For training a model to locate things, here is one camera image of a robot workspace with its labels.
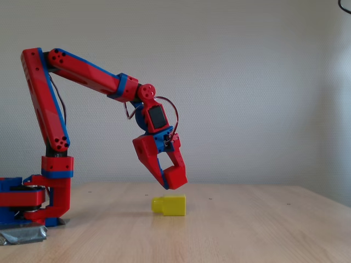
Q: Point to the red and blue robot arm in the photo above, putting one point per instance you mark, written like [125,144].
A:
[41,96]

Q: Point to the red cube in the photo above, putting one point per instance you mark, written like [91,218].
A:
[176,178]

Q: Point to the red and blue robot base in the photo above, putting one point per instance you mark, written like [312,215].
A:
[16,198]

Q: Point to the red and blue gripper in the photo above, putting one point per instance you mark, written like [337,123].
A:
[145,149]

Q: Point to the grey duct tape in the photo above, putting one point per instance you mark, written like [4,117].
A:
[63,221]
[22,235]

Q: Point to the yellow block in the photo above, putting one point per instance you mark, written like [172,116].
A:
[174,205]

